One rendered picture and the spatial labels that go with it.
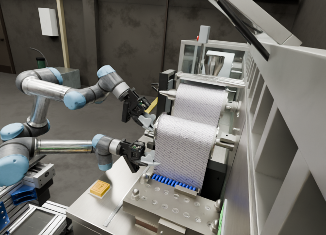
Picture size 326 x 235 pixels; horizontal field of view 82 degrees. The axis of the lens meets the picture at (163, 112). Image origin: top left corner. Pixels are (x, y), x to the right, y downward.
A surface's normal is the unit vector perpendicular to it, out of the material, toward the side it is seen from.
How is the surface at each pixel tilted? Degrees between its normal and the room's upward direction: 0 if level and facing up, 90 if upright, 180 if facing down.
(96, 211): 0
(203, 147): 90
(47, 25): 90
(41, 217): 0
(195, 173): 90
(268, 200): 0
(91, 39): 90
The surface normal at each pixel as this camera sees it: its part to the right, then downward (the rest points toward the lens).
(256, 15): -0.36, 0.34
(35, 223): 0.08, -0.91
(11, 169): 0.62, 0.33
